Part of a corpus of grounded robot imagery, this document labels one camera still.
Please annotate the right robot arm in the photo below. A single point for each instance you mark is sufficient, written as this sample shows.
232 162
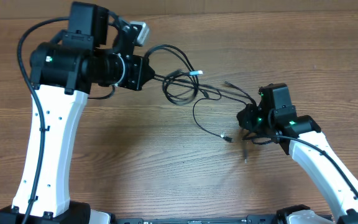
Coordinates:
274 119

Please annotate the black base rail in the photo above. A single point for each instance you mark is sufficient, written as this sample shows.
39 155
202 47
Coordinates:
299 214

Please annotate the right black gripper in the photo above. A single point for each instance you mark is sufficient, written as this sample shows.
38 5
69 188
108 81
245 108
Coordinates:
245 118

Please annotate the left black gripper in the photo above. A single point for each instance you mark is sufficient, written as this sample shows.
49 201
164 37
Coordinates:
134 72

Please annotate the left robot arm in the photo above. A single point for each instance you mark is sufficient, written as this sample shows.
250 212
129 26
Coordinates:
97 47

